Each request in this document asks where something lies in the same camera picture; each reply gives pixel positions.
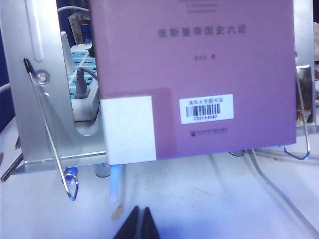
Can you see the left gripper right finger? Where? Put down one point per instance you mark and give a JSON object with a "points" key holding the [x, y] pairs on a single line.
{"points": [[150, 229]]}

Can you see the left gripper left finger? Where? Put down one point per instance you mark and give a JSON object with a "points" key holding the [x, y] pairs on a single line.
{"points": [[128, 229]]}

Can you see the books on blue stand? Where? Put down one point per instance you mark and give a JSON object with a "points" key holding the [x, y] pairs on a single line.
{"points": [[48, 139]]}

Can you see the white power strip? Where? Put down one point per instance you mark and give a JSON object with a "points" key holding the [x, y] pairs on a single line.
{"points": [[83, 109]]}

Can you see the grey power plug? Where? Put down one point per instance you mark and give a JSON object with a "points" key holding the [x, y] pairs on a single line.
{"points": [[81, 87]]}

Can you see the pink cover book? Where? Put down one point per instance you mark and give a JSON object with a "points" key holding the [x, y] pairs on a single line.
{"points": [[199, 74]]}

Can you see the teal patterned pack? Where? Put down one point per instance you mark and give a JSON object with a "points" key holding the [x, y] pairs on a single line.
{"points": [[78, 53]]}

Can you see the dark blue box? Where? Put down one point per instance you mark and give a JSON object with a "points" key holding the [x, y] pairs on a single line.
{"points": [[86, 32]]}

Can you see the beige carton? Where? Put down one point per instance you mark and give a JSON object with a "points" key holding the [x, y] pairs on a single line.
{"points": [[74, 27]]}

